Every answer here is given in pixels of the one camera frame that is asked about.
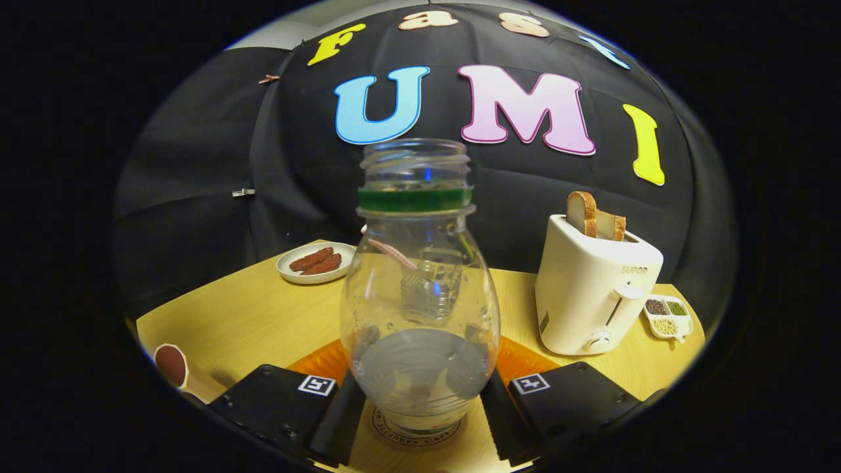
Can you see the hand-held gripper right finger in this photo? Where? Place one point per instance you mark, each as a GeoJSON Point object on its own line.
{"type": "Point", "coordinates": [502, 427]}

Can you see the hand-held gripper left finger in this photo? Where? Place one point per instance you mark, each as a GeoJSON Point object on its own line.
{"type": "Point", "coordinates": [338, 427]}

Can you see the round cork coaster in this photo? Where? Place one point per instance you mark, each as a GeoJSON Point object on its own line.
{"type": "Point", "coordinates": [407, 439]}

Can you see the clear plastic juice bottle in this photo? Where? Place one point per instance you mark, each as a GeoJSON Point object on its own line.
{"type": "Point", "coordinates": [420, 309]}

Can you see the wooden table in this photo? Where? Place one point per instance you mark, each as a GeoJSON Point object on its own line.
{"type": "Point", "coordinates": [276, 315]}

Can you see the white toaster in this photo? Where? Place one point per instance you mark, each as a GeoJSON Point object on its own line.
{"type": "Point", "coordinates": [585, 302]}

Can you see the clear glass mug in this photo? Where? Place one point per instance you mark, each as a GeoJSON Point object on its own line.
{"type": "Point", "coordinates": [433, 282]}

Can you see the white round plate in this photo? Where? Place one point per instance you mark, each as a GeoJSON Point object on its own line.
{"type": "Point", "coordinates": [289, 274]}

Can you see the brown sausage piece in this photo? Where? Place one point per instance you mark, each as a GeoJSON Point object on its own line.
{"type": "Point", "coordinates": [323, 265]}
{"type": "Point", "coordinates": [312, 259]}

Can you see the striped drinking straw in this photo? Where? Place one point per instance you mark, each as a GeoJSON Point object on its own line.
{"type": "Point", "coordinates": [394, 254]}

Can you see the white divided condiment dish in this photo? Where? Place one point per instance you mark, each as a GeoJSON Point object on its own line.
{"type": "Point", "coordinates": [683, 325]}

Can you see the silver metal clip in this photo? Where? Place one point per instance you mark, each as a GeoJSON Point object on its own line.
{"type": "Point", "coordinates": [243, 192]}

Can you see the copper metal clip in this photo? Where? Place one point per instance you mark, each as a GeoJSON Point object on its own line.
{"type": "Point", "coordinates": [269, 79]}

